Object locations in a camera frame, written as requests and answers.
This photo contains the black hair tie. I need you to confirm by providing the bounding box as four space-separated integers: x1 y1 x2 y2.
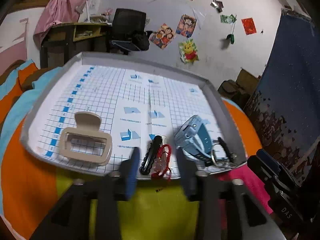
216 136 237 163

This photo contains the large silver hoop ring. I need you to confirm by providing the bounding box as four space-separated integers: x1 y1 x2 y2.
210 142 231 167

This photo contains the red string bracelet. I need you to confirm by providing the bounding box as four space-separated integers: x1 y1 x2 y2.
150 143 173 181

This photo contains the black beaded bracelet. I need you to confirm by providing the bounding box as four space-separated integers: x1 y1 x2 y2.
139 135 164 176

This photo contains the beige hair claw clip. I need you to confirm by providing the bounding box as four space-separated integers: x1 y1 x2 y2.
59 112 112 166

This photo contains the colourful striped bedspread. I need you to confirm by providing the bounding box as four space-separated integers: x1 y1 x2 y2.
0 60 276 240

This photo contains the blue starry hanging cloth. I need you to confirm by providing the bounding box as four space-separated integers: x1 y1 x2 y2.
244 10 319 184

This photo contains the grey shallow tray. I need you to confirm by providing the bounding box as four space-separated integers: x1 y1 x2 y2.
21 53 247 176

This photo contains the dark brown bag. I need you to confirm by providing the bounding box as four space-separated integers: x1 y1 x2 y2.
217 68 259 108

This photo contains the winnie the pooh poster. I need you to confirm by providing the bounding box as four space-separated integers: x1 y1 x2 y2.
178 38 199 64

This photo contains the wooden desk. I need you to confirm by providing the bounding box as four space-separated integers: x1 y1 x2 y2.
40 23 111 69

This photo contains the red square paper decoration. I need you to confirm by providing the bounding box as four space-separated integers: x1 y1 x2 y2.
241 18 257 35

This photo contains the black office chair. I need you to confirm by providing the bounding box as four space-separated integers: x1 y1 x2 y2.
106 8 152 55

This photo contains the anime character poster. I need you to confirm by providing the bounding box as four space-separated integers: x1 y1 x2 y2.
176 15 197 38

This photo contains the cartoon family poster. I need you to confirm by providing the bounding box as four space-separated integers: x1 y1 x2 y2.
149 24 175 50

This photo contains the pink curtain right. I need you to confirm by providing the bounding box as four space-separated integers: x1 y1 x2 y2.
34 0 87 46

